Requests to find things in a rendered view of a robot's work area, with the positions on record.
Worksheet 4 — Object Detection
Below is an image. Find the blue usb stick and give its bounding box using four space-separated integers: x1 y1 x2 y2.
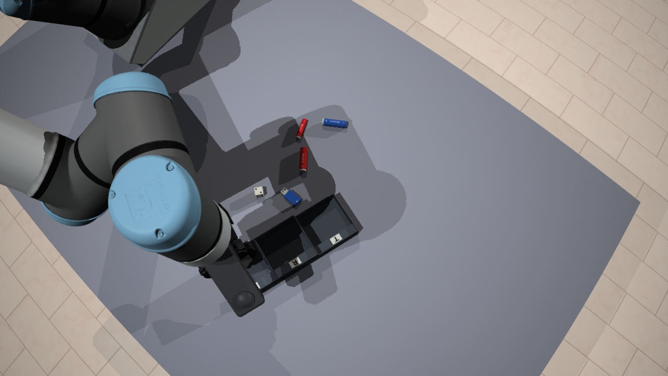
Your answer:
281 187 302 207

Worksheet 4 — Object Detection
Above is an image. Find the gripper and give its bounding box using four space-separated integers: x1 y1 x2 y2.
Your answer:
198 203 256 278

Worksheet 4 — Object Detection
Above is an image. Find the white die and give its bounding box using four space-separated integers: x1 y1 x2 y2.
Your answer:
254 186 265 198

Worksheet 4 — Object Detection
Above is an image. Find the black rack of three bins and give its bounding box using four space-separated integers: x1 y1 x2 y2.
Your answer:
246 194 358 293

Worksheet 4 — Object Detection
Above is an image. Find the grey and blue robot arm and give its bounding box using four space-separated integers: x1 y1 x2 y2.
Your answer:
0 0 265 317

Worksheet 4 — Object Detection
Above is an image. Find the blue battery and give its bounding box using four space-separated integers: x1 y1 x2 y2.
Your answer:
321 119 347 128

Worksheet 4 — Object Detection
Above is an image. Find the red battery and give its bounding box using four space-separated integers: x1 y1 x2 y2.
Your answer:
295 119 307 139
299 147 307 173

